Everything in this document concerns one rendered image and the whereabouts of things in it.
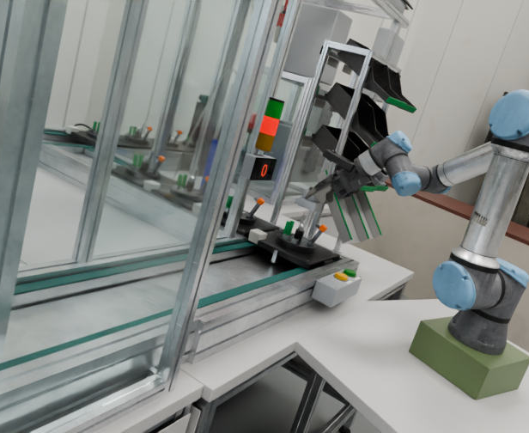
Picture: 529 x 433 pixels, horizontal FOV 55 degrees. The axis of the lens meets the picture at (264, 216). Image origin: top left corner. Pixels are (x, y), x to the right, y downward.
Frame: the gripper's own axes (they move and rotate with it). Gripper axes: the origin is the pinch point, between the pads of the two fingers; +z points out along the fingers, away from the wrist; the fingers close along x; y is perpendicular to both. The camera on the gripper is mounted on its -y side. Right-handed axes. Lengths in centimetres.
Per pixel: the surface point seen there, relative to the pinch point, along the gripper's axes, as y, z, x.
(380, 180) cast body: 1.8, -11.2, 40.8
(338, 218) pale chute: 8.7, 3.9, 20.8
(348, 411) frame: 80, 60, 59
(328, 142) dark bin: -18.0, -6.5, 23.0
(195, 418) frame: 42, 14, -75
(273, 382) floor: 57, 102, 75
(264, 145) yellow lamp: -15.5, -3.2, -21.0
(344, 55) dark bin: -41, -28, 24
